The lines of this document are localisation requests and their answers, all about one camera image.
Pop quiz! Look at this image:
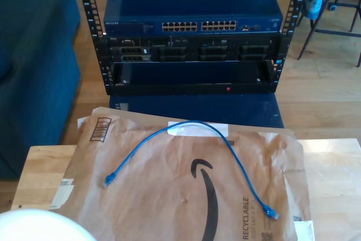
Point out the blue network cable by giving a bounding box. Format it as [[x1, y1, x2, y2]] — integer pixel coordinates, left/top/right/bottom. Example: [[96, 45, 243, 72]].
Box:
[[102, 120, 280, 221]]

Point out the dark blue rack base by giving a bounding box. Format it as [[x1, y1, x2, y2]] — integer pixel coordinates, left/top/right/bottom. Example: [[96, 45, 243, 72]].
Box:
[[109, 93, 285, 129]]

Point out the black rack server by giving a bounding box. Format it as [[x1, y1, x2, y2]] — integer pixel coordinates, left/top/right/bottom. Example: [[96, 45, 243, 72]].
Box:
[[106, 34, 283, 63]]

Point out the brown paper mailer with logo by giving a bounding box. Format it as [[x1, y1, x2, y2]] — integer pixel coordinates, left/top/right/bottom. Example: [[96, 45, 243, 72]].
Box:
[[36, 113, 316, 241]]

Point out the blue sofa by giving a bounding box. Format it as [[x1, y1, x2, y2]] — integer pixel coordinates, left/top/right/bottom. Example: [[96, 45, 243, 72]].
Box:
[[0, 0, 82, 181]]

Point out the black metal chair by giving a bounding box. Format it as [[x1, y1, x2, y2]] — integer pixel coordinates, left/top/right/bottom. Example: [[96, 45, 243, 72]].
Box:
[[293, 0, 361, 68]]

